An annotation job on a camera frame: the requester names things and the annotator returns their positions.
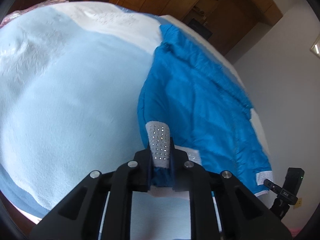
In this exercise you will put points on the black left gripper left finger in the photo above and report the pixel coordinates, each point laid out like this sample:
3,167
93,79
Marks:
144,170

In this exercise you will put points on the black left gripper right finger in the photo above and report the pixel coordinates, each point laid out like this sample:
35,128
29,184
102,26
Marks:
178,171

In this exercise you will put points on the blue puffer jacket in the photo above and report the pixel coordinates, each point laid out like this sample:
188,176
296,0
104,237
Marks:
191,101

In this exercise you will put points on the white and blue bed blanket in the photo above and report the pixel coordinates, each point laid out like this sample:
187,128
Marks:
71,76

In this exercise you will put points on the black television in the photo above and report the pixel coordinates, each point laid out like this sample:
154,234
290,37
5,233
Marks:
199,28

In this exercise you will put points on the wooden wardrobe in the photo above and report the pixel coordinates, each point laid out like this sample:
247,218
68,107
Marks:
229,20

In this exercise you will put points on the black camera on mount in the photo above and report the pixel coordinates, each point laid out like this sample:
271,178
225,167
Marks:
287,194

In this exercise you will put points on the framed wall picture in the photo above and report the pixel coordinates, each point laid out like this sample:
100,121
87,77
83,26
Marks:
315,48

